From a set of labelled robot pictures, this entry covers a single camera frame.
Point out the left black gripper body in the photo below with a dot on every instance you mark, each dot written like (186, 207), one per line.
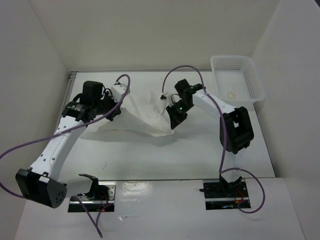
(103, 105)

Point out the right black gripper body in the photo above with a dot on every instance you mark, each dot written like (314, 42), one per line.
(179, 110)

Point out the white pleated skirt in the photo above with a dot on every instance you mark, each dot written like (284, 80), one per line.
(142, 114)

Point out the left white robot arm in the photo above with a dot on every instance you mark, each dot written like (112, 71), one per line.
(39, 183)

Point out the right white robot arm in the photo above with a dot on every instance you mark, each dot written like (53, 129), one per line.
(235, 127)

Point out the yellow rubber band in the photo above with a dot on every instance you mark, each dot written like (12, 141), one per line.
(230, 95)

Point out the white plastic mesh basket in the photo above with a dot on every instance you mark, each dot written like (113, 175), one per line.
(238, 75)

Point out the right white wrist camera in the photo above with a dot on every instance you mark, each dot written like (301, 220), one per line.
(168, 98)

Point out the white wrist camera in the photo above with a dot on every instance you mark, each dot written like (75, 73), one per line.
(168, 98)
(118, 90)

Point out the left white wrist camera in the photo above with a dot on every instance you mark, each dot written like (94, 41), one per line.
(118, 90)

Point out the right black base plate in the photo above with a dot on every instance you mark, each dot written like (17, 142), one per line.
(215, 198)

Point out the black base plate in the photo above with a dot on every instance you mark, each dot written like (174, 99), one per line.
(215, 198)
(104, 200)

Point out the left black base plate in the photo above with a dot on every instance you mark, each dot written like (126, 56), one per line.
(104, 200)

